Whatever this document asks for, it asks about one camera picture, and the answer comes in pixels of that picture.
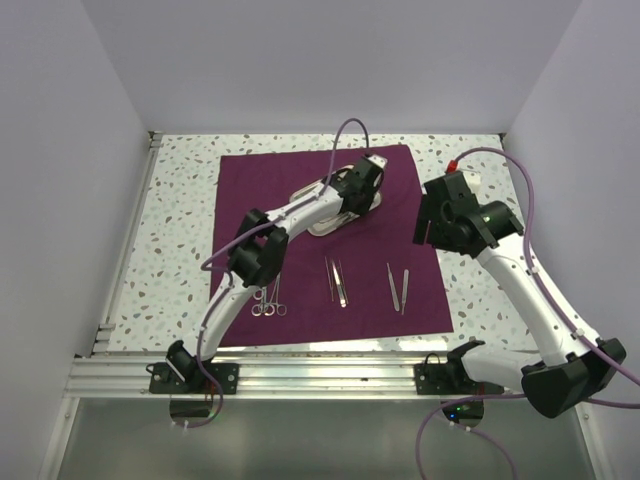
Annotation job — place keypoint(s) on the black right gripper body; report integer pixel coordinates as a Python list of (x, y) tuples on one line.
[(439, 235)]

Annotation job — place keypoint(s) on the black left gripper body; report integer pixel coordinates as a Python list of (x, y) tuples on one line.
[(365, 195)]

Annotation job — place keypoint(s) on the steel instrument tray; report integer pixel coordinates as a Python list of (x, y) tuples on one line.
[(330, 225)]

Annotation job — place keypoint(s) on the steel scalpel handle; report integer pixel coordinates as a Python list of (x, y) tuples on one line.
[(404, 293), (393, 289)]

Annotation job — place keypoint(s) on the purple surgical cloth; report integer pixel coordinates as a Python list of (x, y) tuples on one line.
[(362, 247)]

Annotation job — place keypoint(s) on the steel wide tweezers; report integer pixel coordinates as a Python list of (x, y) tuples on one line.
[(340, 285)]

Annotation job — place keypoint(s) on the steel forceps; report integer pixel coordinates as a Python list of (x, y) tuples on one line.
[(330, 279)]

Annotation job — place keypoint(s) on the steel ring-handled hemostat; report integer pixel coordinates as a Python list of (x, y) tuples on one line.
[(274, 305)]

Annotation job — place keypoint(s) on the steel ring-handled scissors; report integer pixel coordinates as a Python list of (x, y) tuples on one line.
[(263, 307)]

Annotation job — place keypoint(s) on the steel angled ring scissors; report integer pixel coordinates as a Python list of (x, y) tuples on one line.
[(260, 294)]

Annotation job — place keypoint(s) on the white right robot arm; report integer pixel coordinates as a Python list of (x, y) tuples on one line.
[(572, 362)]

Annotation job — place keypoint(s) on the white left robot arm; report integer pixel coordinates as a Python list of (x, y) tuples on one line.
[(256, 255)]

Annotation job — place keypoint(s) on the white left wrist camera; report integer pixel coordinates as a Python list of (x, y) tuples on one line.
[(379, 161)]

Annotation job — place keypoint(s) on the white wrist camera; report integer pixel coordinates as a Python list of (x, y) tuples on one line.
[(473, 180), (379, 161)]

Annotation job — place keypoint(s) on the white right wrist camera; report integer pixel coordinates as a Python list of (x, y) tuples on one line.
[(473, 180)]

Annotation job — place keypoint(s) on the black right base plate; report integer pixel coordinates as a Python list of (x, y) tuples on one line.
[(436, 375)]

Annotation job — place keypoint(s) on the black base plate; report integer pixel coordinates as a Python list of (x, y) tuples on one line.
[(436, 375), (165, 381)]

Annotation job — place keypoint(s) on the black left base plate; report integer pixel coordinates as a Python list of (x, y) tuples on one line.
[(165, 381)]

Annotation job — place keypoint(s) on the aluminium front rail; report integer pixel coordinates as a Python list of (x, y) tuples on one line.
[(260, 376)]

